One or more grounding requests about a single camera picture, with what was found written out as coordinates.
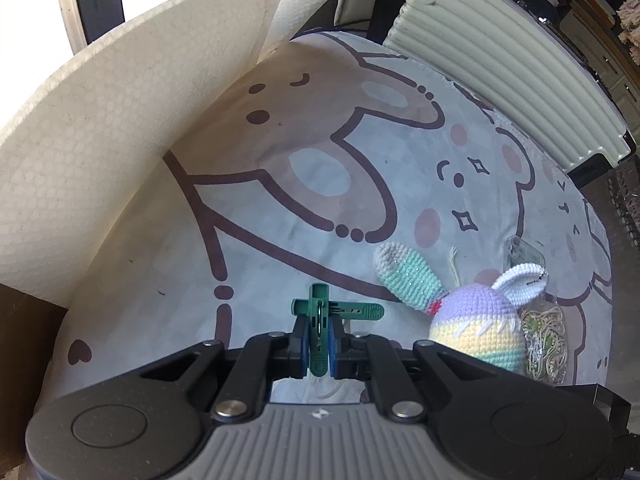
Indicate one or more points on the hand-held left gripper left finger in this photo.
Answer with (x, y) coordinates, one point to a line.
(300, 347)

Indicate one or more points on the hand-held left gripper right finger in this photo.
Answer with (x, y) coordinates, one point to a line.
(332, 355)

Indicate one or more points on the green clothespin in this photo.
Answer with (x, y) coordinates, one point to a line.
(360, 311)

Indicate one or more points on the pastel crochet bunny toy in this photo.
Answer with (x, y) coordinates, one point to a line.
(475, 330)

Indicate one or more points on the clear bag of rubber bands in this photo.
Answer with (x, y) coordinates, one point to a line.
(545, 345)

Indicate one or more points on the black cardboard box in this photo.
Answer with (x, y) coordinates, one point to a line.
(612, 400)

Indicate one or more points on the bear printed cloth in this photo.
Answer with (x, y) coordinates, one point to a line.
(280, 210)

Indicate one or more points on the small clear plastic packet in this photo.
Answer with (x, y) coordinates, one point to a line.
(520, 252)

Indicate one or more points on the white foam sheet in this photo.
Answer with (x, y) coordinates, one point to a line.
(100, 160)

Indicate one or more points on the white ribbed suitcase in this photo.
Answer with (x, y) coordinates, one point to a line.
(500, 75)

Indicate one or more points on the black window bars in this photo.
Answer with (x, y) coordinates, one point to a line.
(100, 5)

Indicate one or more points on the cream kitchen cabinets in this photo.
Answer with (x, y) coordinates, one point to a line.
(605, 55)

